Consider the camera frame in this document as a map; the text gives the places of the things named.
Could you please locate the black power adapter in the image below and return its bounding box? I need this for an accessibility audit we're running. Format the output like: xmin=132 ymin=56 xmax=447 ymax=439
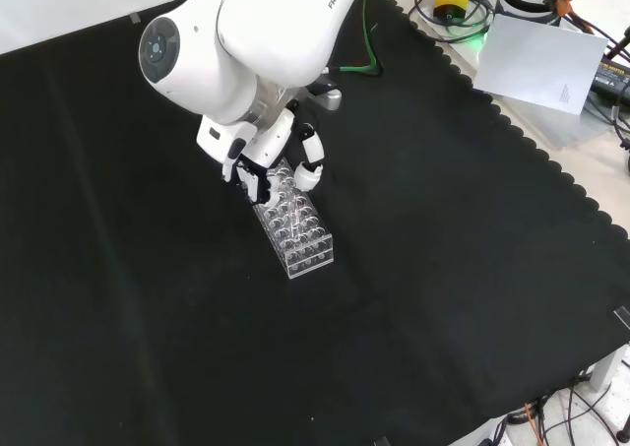
xmin=590 ymin=55 xmax=630 ymax=103

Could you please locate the clear test tube rack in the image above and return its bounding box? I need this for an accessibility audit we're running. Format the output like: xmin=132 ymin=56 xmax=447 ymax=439
xmin=251 ymin=158 xmax=336 ymax=281

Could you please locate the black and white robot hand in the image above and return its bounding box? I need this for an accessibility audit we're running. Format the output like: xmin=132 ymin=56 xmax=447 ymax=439
xmin=196 ymin=101 xmax=327 ymax=207

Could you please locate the black floor cable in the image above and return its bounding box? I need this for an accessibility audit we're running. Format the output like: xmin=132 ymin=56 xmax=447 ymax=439
xmin=506 ymin=374 xmax=630 ymax=446

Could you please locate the pale board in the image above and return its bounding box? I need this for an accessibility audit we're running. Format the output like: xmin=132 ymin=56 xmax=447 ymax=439
xmin=472 ymin=13 xmax=609 ymax=117

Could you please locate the white table leg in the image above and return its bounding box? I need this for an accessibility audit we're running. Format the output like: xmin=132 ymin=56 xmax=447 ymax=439
xmin=588 ymin=343 xmax=630 ymax=394

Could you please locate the black bench cloth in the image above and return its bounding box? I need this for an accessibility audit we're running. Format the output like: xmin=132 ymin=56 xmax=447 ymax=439
xmin=0 ymin=0 xmax=630 ymax=446

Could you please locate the orange floor cable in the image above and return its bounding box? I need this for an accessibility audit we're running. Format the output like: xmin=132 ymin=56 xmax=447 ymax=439
xmin=524 ymin=400 xmax=548 ymax=446

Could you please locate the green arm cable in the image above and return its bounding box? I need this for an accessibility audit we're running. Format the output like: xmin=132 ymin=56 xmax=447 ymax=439
xmin=328 ymin=0 xmax=384 ymax=77

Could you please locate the clear glass test tube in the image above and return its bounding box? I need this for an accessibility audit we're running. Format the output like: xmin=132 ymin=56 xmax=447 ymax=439
xmin=283 ymin=179 xmax=300 ymax=243

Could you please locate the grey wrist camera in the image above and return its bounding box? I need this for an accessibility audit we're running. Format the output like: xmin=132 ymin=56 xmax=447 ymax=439
xmin=307 ymin=75 xmax=344 ymax=112

